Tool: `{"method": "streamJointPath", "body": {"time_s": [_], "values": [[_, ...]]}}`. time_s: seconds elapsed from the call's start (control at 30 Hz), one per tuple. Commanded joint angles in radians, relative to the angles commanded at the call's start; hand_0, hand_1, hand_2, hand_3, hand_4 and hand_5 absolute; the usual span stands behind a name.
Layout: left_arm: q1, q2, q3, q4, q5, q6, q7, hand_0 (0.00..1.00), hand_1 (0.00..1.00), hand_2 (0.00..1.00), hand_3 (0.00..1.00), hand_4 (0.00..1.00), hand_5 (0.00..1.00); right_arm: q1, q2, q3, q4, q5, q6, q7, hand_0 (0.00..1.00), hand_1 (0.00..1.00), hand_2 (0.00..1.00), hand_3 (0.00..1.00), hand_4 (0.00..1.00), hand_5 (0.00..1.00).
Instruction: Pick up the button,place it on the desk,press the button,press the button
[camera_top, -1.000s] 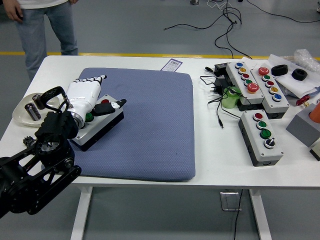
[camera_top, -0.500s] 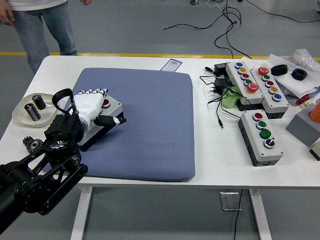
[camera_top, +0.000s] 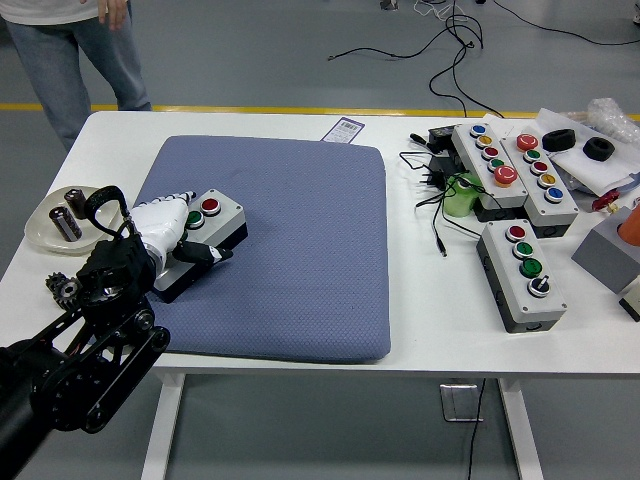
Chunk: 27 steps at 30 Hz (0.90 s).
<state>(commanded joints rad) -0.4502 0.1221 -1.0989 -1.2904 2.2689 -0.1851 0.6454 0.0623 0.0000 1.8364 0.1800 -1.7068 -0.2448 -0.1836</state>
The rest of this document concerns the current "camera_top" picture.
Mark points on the black cylindrical connector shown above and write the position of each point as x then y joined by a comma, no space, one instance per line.
418,138

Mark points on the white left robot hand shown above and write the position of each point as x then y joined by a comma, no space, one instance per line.
160,222

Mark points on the grey five-button control box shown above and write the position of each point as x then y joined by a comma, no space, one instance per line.
561,210
472,150

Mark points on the small white black box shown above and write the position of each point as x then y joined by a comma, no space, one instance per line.
632,302

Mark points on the black power adapter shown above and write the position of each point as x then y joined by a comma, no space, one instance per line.
442,135
447,162

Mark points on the brown cylindrical capacitor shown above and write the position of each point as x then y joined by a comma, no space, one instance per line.
75,202
65,225

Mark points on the grey four-button box black base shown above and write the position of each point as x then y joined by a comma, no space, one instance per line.
227,221

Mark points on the silver floor socket plate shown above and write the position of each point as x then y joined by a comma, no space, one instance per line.
457,400

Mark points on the clear bubble wrap bag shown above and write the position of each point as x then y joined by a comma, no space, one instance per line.
607,115

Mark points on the purple white label tag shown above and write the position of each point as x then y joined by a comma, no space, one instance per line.
344,129

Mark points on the blue-grey padded mat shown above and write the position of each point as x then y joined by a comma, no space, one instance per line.
300,250

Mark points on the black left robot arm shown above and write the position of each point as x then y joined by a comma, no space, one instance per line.
110,272

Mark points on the white shallow bowl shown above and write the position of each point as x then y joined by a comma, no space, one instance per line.
42,236

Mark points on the grey block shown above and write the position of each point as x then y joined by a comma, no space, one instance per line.
605,260

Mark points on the person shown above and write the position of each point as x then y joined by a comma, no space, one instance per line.
55,65

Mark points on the orange cylinder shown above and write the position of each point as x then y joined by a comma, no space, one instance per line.
632,227

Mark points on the small red tool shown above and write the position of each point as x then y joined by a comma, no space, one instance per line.
604,201

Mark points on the green plastic holder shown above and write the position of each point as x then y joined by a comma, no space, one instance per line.
457,202

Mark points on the grey floor object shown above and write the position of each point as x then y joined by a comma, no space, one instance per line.
389,4

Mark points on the white table leg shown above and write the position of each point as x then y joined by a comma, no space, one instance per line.
522,430
162,430

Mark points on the person's hand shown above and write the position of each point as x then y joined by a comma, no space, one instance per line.
115,12

